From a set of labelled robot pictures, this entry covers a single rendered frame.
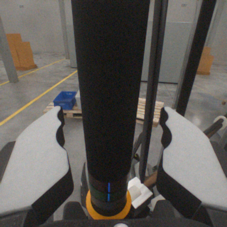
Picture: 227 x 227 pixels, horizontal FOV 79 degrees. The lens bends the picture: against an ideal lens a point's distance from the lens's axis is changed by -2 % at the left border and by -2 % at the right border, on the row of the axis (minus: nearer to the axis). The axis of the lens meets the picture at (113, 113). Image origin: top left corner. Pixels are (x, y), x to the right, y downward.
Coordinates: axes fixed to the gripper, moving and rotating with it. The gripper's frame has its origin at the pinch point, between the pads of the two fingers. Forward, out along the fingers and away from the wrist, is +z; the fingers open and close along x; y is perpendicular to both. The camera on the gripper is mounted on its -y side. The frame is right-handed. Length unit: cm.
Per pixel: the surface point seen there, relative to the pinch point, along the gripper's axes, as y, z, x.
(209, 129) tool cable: 9.9, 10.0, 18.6
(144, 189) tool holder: 10.9, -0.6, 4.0
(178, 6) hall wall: -170, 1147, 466
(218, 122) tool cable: 9.9, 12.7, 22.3
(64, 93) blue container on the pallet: 135, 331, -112
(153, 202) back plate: 58, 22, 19
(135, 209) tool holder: 11.0, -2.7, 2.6
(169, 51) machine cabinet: 49, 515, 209
